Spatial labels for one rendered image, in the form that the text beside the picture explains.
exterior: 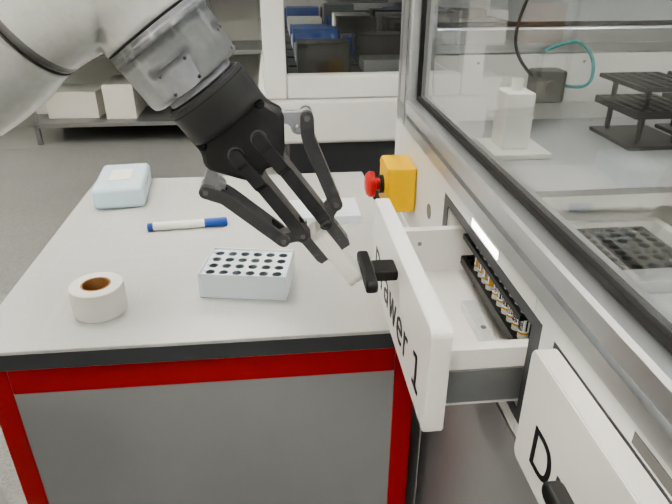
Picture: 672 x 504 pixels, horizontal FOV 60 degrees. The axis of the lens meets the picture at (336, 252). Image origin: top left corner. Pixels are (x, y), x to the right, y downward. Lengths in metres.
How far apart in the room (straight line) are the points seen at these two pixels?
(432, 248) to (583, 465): 0.38
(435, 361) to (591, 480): 0.14
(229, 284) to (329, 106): 0.64
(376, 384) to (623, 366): 0.49
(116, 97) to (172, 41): 4.01
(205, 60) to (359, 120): 0.91
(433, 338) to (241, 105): 0.24
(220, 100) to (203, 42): 0.05
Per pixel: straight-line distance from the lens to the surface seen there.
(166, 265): 0.95
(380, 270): 0.59
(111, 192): 1.18
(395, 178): 0.88
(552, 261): 0.47
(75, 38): 0.50
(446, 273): 0.75
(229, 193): 0.55
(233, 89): 0.50
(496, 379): 0.54
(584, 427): 0.42
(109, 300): 0.82
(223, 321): 0.79
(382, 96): 1.37
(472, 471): 0.73
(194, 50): 0.49
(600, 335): 0.42
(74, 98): 4.62
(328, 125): 1.37
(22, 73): 0.52
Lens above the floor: 1.19
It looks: 27 degrees down
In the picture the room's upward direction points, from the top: straight up
